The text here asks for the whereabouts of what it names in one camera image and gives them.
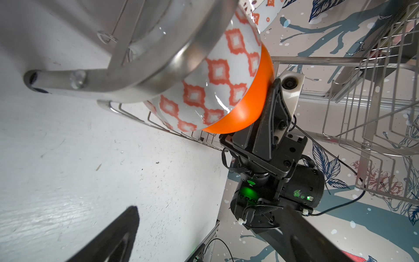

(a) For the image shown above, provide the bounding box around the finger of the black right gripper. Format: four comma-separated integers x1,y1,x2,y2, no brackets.
252,78,291,161

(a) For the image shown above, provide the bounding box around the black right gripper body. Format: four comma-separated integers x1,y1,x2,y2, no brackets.
219,127,308,180

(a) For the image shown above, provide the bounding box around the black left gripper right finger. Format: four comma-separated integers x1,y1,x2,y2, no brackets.
279,207,351,262

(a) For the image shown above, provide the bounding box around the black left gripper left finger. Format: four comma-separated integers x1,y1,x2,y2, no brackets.
68,206,140,262

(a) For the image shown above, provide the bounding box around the green pattern bowl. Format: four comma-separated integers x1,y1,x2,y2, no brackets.
239,0,286,33

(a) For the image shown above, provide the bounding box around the plain orange bowl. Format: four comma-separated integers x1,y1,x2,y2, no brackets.
204,45,275,134

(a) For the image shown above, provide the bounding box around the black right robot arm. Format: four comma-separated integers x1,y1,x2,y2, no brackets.
219,75,419,261

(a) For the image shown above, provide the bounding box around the steel two-tier dish rack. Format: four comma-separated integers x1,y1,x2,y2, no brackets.
23,0,419,207

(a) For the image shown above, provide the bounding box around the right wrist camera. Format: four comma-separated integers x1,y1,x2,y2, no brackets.
279,71,305,117

